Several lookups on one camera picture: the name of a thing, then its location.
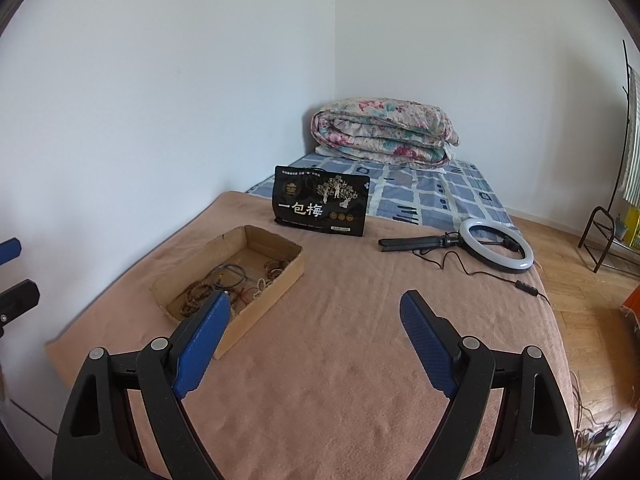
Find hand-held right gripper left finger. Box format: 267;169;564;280
51;290;232;480

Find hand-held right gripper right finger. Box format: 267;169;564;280
399;289;581;480

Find cardboard box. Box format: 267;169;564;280
151;225;306;361

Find blue checked bedsheet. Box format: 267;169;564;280
245;152;523;236

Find black snack bag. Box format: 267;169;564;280
272;165;371;238

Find black metal shoe rack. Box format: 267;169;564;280
578;206;640;274

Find orange cloth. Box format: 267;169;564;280
619;289;640;337

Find folded floral quilt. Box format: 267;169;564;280
310;96;460;167

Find black coat rack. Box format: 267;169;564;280
607;39;640;207

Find pile of beaded bracelets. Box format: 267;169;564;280
179;257;296;318

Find ring light with black stand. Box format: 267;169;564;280
378;217;536;275

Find black ring light cable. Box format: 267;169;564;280
415;247;552;307

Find tangle of floor cables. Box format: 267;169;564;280
570;370;627;467

